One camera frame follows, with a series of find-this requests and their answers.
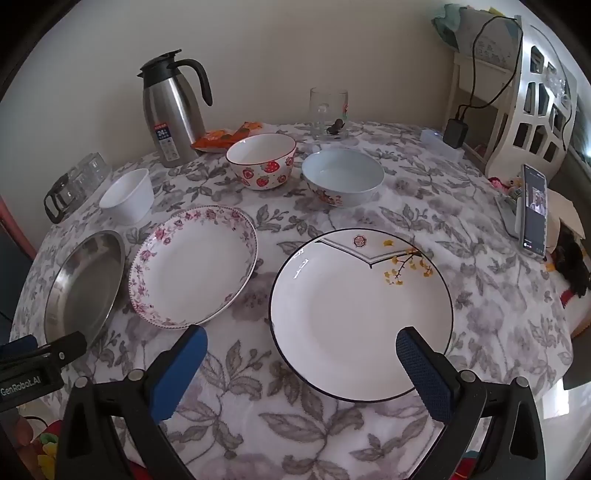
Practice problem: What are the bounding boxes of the dark blue panel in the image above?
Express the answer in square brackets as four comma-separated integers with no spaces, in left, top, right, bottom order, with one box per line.
[0,226,34,324]

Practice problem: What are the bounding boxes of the black charger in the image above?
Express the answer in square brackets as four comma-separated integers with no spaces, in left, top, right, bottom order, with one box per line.
[443,119,468,149]

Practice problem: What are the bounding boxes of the grey floral tablecloth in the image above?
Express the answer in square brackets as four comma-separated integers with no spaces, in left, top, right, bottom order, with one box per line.
[9,121,575,480]

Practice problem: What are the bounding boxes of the clear glass cup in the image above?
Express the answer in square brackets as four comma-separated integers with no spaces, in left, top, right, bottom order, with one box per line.
[83,152,110,180]
[65,161,93,191]

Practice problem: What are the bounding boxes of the white plate yellow flower branch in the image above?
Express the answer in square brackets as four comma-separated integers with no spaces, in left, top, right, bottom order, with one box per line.
[269,228,454,404]

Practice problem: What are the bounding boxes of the white power strip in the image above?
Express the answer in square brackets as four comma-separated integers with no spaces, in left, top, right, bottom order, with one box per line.
[420,129,462,160]

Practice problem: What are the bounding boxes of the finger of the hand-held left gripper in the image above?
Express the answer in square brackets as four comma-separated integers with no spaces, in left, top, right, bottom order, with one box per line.
[28,331,88,370]
[0,335,38,357]

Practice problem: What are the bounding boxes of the light blue bowl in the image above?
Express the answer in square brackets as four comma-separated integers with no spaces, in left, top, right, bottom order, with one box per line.
[301,148,385,209]

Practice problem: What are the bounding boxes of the smartphone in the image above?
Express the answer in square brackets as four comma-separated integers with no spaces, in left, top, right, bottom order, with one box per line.
[519,163,549,259]

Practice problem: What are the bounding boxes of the pink small toys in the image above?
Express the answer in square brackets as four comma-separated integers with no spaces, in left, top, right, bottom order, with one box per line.
[489,175,523,195]

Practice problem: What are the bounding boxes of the grey phone stand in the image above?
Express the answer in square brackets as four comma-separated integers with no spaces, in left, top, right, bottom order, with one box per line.
[496,189,525,238]

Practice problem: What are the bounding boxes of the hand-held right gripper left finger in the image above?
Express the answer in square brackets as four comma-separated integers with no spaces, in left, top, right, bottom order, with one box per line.
[54,324,208,480]

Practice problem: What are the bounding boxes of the stainless steel thermos jug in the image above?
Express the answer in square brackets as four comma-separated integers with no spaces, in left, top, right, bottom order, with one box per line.
[137,49,213,168]

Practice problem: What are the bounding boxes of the white cutout chair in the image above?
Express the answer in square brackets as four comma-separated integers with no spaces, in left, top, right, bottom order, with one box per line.
[485,25,579,178]

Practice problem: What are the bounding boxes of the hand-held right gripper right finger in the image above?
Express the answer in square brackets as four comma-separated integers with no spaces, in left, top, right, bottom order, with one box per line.
[396,326,548,480]

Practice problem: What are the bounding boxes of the stainless steel plate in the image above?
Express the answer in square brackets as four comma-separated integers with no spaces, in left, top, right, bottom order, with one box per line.
[44,229,126,365]

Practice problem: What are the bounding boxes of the dark cloth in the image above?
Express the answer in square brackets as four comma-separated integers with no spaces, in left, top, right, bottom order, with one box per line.
[551,231,591,297]

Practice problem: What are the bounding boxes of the teal cloth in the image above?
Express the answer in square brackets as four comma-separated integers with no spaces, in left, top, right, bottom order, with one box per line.
[431,4,463,48]

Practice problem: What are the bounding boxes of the black cable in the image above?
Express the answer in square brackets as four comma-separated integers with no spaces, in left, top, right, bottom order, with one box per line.
[455,15,525,123]

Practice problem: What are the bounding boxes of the person's left hand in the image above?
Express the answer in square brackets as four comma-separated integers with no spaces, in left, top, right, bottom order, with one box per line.
[10,413,35,446]

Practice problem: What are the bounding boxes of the strawberry print bowl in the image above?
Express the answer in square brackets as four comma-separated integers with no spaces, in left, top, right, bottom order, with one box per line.
[225,133,297,191]

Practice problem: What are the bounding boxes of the pink red board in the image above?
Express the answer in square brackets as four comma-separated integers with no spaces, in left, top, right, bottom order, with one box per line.
[0,194,38,260]

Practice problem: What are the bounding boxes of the white patterned bag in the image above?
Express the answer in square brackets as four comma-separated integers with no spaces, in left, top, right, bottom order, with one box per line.
[457,9,523,70]

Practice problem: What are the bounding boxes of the small white bowl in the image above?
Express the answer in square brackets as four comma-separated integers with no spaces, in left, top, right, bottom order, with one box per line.
[99,168,154,225]

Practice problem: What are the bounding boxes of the clear glass mug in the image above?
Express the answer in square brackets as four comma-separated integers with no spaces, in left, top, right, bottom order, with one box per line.
[309,87,349,141]

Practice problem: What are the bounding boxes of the pink floral rim plate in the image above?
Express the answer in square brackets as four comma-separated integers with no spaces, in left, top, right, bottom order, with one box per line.
[128,205,258,330]

